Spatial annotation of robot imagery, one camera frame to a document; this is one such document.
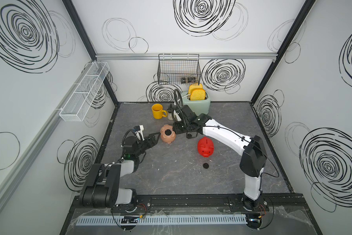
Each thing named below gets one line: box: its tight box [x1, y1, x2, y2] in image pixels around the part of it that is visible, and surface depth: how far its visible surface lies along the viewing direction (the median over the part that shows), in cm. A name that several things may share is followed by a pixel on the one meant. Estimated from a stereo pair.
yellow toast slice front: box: [190, 89, 206, 101], surface depth 101 cm
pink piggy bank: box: [160, 124, 176, 144], surface depth 93 cm
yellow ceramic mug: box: [151, 103, 168, 120], surface depth 107 cm
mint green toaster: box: [181, 92, 211, 116], surface depth 104 cm
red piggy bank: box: [197, 136, 215, 158], surface depth 87 cm
